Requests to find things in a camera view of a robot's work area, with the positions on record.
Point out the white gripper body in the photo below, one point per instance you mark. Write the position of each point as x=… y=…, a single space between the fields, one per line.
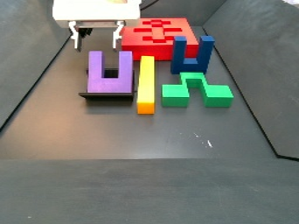
x=93 y=12

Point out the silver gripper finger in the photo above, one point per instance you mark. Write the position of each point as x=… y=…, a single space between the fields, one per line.
x=75 y=35
x=116 y=35

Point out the purple U-shaped block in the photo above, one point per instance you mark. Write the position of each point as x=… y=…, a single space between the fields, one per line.
x=96 y=61

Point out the red puzzle board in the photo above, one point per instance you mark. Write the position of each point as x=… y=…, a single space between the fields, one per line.
x=151 y=37

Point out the black angled fixture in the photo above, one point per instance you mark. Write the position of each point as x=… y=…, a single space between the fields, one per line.
x=107 y=94

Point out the blue U-shaped block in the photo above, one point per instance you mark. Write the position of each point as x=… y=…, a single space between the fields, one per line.
x=198 y=64

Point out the yellow long bar block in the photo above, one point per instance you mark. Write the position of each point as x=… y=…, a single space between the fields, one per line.
x=146 y=86

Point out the green zigzag block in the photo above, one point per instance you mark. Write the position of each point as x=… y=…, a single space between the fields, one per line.
x=175 y=94

